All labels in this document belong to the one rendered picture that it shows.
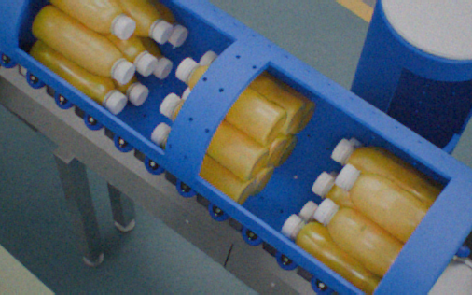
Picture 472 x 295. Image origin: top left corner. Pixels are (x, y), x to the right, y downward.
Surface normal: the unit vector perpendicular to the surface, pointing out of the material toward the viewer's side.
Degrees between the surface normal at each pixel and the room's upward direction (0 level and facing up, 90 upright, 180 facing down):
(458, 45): 0
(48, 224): 0
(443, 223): 12
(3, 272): 2
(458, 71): 90
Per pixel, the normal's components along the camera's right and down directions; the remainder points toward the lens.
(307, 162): -0.26, -0.09
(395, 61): -0.76, 0.53
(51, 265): 0.05, -0.50
